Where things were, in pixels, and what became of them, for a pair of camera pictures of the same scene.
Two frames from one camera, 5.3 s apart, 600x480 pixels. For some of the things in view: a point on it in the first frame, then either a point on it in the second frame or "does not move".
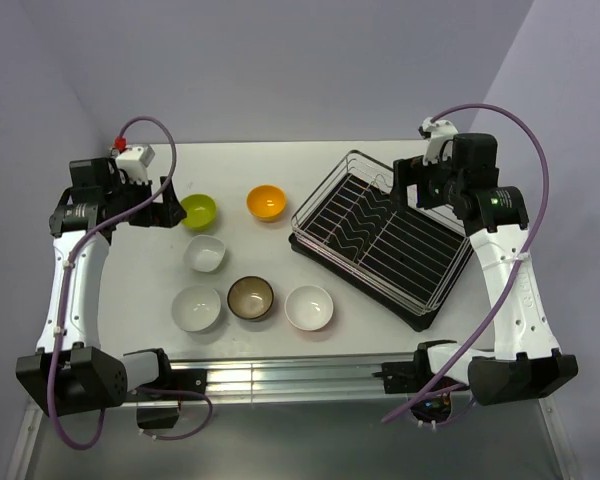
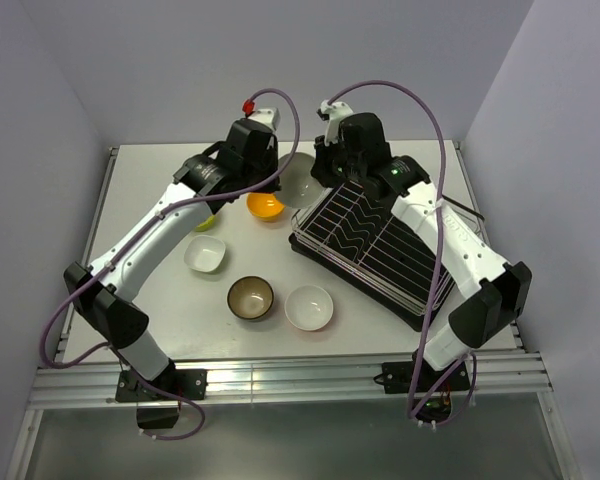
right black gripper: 412,171 → 320,170
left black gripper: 171,214 → 271,155
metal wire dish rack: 348,221 does not move
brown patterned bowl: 250,297 does not move
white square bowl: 204,253 does not move
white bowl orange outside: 309,307 does not move
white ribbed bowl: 195,307 → 298,187
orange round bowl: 266,202 does not move
